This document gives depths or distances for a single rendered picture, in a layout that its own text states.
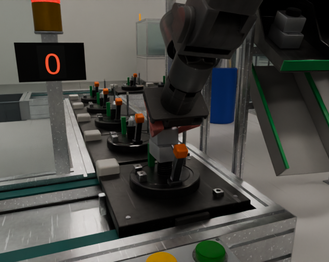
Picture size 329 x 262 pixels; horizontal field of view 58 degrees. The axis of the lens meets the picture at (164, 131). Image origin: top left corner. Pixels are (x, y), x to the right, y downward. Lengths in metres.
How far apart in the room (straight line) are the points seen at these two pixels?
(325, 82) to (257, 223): 0.46
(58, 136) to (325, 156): 0.56
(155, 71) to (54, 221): 8.78
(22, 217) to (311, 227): 0.59
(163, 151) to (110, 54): 10.61
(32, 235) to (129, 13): 10.84
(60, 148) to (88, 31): 10.42
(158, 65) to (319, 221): 8.73
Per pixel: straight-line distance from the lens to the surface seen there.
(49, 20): 0.61
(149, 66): 9.24
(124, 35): 11.19
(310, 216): 0.78
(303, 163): 0.67
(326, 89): 0.85
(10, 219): 0.66
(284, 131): 0.69
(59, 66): 0.61
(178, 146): 0.50
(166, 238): 0.47
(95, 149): 0.81
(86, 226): 0.59
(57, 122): 0.67
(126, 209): 0.52
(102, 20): 11.12
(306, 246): 0.68
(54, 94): 0.66
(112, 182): 0.62
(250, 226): 0.51
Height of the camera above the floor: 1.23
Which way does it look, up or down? 16 degrees down
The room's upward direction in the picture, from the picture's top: straight up
